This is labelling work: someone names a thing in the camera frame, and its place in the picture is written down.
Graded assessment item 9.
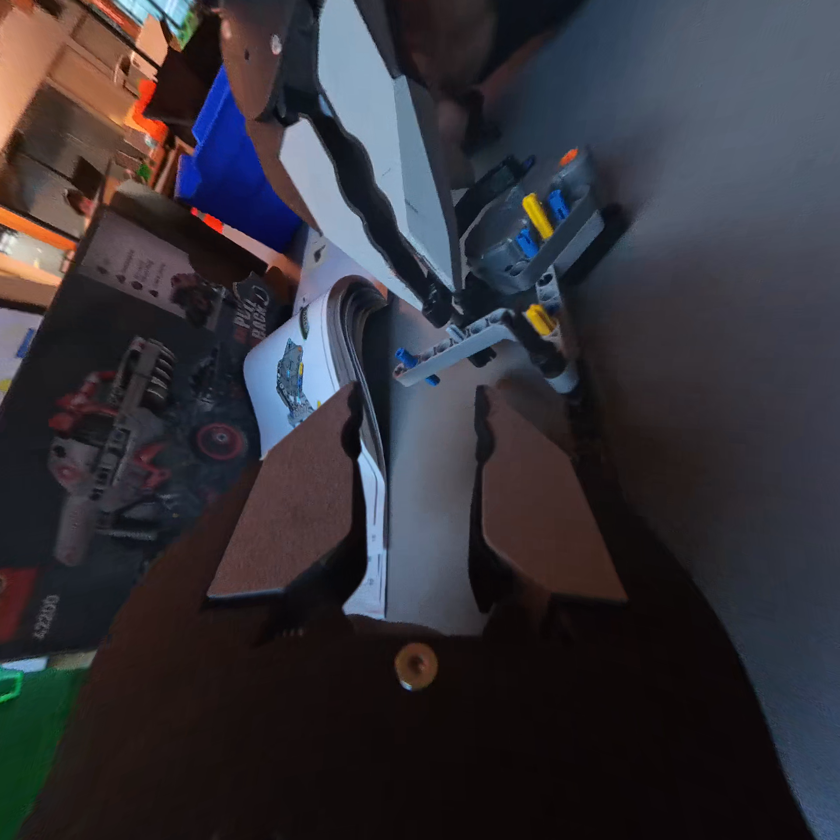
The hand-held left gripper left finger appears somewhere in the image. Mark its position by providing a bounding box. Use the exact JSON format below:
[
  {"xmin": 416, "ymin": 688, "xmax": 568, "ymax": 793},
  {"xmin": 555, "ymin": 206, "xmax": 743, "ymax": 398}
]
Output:
[{"xmin": 206, "ymin": 381, "xmax": 368, "ymax": 614}]

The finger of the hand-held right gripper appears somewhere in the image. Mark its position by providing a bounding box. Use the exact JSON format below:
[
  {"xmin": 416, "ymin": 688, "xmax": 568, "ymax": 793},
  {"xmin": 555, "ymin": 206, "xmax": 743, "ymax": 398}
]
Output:
[
  {"xmin": 279, "ymin": 112, "xmax": 455, "ymax": 329},
  {"xmin": 318, "ymin": 0, "xmax": 463, "ymax": 299}
]

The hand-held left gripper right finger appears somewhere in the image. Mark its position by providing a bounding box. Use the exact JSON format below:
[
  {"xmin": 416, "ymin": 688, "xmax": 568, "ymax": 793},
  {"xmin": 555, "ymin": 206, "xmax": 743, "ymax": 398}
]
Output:
[{"xmin": 467, "ymin": 385, "xmax": 627, "ymax": 614}]

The grey lego assembly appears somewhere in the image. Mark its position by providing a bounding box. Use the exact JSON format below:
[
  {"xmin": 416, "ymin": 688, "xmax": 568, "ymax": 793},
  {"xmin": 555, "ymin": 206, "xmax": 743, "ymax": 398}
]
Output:
[{"xmin": 394, "ymin": 147, "xmax": 627, "ymax": 395}]

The black toy set box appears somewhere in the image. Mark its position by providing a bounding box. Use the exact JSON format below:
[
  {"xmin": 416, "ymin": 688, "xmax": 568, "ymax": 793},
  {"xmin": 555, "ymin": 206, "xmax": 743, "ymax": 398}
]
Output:
[{"xmin": 0, "ymin": 180, "xmax": 309, "ymax": 664}]

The blue plastic bin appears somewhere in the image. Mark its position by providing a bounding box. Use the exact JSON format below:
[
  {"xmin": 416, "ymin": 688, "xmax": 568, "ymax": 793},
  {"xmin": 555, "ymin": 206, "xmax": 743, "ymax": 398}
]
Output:
[{"xmin": 174, "ymin": 66, "xmax": 306, "ymax": 253}]

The orange plastic bin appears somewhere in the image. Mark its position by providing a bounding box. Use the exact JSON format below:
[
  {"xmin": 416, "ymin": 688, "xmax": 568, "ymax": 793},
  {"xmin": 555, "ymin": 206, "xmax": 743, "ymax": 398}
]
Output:
[{"xmin": 125, "ymin": 77, "xmax": 170, "ymax": 144}]

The open instruction booklet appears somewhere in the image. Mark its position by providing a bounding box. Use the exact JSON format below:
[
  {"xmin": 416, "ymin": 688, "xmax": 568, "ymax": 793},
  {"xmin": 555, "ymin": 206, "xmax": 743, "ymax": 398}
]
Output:
[{"xmin": 243, "ymin": 236, "xmax": 395, "ymax": 621}]

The green plastic bin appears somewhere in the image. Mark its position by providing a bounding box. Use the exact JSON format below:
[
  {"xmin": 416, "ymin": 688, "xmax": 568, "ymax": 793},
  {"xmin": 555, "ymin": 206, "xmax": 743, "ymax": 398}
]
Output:
[{"xmin": 0, "ymin": 663, "xmax": 93, "ymax": 840}]

